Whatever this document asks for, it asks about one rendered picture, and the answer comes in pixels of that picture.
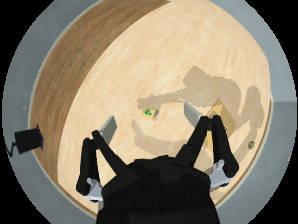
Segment tan flat square mat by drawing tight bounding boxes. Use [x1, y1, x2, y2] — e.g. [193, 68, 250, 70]
[204, 98, 237, 152]

